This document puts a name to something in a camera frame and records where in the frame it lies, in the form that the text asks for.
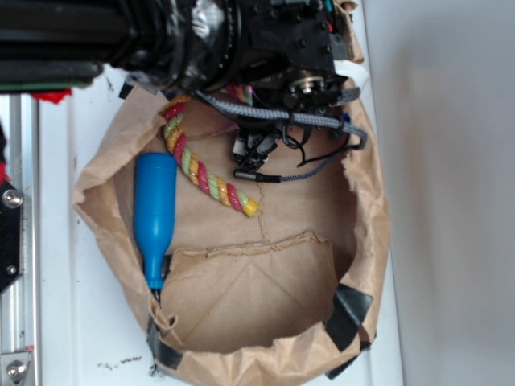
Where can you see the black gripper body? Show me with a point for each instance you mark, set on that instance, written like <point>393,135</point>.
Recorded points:
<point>282,54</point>

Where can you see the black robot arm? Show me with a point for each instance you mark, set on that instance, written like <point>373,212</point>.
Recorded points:
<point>54,45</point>

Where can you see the black tape piece top left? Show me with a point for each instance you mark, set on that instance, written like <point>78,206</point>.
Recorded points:
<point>130,86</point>

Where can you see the black tape piece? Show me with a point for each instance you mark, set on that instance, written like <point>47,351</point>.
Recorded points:
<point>130,86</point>
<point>164,344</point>
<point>350,308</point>

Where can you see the blue plastic bottle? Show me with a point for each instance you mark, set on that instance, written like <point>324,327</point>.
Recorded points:
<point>154,212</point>

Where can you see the brown paper bag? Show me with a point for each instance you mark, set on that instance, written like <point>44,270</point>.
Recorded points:
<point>249,295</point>

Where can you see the black tape piece right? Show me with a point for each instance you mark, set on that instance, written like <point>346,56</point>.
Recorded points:
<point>350,308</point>

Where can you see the black tape piece bottom left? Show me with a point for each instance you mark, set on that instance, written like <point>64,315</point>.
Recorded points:
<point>164,344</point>

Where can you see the black metal bracket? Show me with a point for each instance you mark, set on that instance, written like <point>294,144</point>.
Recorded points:
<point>10,233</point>

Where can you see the aluminium frame rail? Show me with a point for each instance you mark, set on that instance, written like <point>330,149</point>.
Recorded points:
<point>19,310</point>

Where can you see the metal corner bracket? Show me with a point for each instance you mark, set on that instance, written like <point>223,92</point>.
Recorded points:
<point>17,369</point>

